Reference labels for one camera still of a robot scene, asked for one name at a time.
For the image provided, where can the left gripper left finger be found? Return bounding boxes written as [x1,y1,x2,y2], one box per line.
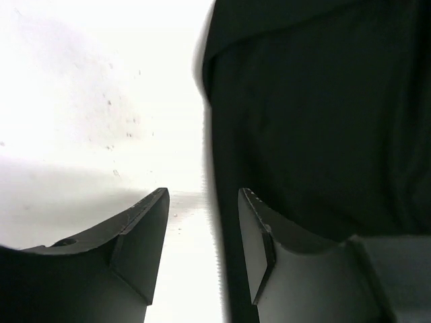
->
[1,188,170,323]

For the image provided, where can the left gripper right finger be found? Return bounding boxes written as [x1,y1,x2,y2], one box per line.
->
[238,188,430,323]

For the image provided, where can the black tank top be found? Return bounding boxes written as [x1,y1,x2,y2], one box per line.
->
[202,1,430,322]

